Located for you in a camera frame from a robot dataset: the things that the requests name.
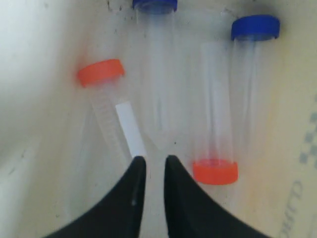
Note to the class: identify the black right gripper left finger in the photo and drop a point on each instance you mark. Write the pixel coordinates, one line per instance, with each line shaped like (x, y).
(118, 214)

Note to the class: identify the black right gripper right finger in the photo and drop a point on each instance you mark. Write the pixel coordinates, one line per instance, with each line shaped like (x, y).
(191, 213)

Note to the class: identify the orange-capped tube white label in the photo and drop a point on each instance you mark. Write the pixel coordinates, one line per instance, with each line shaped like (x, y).
(112, 98)

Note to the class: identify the blue-capped tube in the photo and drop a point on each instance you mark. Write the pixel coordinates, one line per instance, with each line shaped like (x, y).
(157, 48)
(253, 40)

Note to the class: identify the cream plastic bin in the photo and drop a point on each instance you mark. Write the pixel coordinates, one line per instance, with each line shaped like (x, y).
(54, 163)

